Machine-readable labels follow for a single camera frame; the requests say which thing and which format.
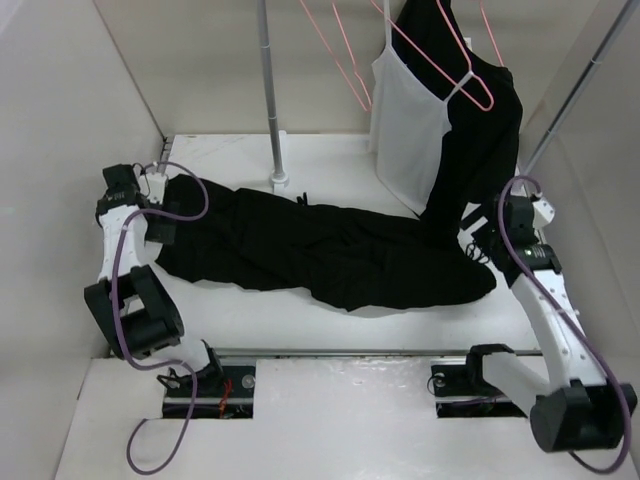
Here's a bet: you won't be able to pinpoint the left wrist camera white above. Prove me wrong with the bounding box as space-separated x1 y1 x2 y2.
138 171 169 206

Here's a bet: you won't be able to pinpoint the rack pole with foot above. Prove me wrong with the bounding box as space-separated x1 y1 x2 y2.
519 1 639 174
256 0 289 196

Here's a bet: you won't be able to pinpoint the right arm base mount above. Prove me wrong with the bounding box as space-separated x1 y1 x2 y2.
427 344 526 419

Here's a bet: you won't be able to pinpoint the pink hanger with camisole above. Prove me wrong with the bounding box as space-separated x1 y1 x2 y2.
369 0 495 111

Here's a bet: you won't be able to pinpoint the black hanging garment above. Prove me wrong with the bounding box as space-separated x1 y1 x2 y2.
392 1 523 250

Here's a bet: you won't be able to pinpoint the left rack pole with foot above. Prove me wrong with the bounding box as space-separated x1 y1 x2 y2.
256 0 289 196

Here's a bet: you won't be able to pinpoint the right rack pole with foot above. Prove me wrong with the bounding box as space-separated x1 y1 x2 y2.
519 1 639 174

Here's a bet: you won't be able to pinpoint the black trousers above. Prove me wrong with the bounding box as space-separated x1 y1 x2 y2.
157 174 497 311

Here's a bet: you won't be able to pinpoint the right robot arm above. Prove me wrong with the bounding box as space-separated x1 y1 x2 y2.
461 195 637 453

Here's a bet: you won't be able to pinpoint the aluminium rail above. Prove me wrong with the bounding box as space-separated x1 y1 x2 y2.
216 348 468 358

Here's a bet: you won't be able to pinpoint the white camisole top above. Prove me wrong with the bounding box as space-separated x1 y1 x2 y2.
369 1 472 215

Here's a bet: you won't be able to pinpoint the pink wire hanger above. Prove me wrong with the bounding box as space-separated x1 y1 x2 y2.
298 0 373 113

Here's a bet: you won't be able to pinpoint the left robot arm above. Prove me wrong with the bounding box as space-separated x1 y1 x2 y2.
84 164 224 397

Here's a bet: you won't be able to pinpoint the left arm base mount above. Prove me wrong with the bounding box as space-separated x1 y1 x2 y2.
156 345 256 420

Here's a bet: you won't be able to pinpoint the pink hanger under black garment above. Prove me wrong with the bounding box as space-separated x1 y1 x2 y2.
478 0 505 67

